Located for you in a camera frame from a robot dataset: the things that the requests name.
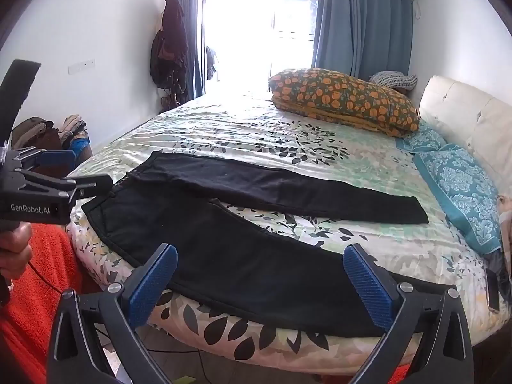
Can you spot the black phone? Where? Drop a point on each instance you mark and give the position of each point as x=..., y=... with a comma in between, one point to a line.
x=492, y=292

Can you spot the wide blue curtain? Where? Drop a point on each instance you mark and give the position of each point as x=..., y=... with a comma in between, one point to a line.
x=360, y=20

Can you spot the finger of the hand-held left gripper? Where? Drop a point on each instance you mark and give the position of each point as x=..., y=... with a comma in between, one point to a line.
x=56, y=159
x=92, y=186

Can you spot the dark bag on wall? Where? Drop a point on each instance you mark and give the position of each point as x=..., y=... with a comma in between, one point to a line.
x=170, y=44

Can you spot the folded mustard quilt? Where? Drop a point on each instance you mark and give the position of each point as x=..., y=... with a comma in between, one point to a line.
x=340, y=119

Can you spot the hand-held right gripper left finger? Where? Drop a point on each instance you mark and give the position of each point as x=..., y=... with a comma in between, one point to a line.
x=154, y=284

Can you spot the glass sliding door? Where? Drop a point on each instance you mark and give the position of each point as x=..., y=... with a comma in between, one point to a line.
x=256, y=36

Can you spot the pile of clothes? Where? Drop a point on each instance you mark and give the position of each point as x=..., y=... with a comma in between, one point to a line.
x=48, y=132

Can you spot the dark grey cloth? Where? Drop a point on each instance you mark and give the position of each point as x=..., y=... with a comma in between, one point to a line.
x=502, y=264

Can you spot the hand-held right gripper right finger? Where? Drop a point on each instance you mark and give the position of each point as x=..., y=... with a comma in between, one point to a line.
x=370, y=288

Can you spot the small teal patterned pillow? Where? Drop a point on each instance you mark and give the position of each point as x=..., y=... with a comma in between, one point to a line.
x=424, y=138

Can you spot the checkered cloth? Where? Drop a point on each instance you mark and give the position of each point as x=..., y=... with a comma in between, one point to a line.
x=392, y=80

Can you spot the orange floral pillow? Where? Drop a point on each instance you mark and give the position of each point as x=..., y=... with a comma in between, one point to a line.
x=344, y=92

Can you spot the black pants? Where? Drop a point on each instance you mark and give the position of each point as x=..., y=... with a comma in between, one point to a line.
x=240, y=256

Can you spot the beige cloth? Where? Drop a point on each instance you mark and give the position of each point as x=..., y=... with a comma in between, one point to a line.
x=506, y=216

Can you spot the floral bed sheet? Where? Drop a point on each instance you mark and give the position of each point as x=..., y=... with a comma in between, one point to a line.
x=280, y=136

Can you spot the narrow blue curtain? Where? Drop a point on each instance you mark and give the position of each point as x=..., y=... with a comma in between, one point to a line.
x=190, y=28

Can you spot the large teal patterned pillow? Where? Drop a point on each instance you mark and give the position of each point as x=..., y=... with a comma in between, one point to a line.
x=460, y=192

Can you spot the person's left hand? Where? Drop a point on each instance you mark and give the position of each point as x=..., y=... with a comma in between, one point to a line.
x=14, y=248

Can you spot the cream padded headboard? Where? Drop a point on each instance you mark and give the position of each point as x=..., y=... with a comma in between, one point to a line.
x=472, y=112

